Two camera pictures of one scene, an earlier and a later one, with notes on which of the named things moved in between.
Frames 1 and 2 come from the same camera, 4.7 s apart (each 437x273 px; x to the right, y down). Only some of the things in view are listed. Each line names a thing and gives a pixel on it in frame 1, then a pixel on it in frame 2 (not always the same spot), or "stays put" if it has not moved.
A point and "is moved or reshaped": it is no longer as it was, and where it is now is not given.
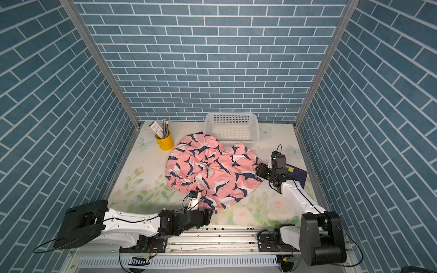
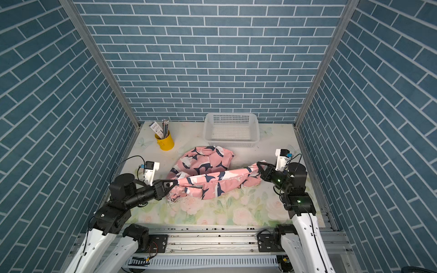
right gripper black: (261, 170) stays put
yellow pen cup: (165, 144) stays put
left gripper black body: (201, 219) → (157, 191)
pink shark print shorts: (222, 177) is moved or reshaped
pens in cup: (165, 125) stays put
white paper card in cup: (159, 131) stays put
